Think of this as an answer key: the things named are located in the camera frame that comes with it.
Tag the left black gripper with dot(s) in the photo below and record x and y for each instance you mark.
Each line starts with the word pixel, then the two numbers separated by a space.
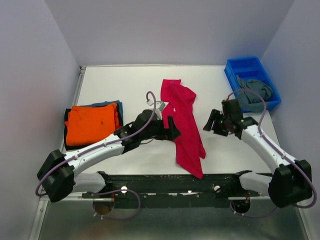
pixel 166 134

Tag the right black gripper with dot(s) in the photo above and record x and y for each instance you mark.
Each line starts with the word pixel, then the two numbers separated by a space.
pixel 215 114

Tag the magenta t shirt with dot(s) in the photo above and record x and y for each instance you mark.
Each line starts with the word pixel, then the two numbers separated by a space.
pixel 189 147

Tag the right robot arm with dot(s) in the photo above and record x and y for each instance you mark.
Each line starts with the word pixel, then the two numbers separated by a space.
pixel 291 179

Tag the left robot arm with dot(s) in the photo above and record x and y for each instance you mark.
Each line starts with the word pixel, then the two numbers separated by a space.
pixel 63 173

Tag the grey crumpled t shirt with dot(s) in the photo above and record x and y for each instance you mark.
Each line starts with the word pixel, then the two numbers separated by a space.
pixel 249 101

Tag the red folded t shirt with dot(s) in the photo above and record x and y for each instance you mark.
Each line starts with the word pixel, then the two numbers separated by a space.
pixel 119 125

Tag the blue plastic bin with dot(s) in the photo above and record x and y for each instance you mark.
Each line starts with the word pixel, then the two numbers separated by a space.
pixel 248 73

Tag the teal folded t shirt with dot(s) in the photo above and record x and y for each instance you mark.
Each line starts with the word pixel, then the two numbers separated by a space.
pixel 119 108

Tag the orange folded t shirt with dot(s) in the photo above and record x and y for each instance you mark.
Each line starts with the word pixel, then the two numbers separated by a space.
pixel 88 125

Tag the black folded t shirt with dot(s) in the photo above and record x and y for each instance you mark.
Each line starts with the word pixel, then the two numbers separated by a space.
pixel 66 117

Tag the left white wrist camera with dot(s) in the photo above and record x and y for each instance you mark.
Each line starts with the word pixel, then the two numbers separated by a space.
pixel 159 104

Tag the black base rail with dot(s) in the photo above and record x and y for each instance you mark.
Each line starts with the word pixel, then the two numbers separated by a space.
pixel 171 191

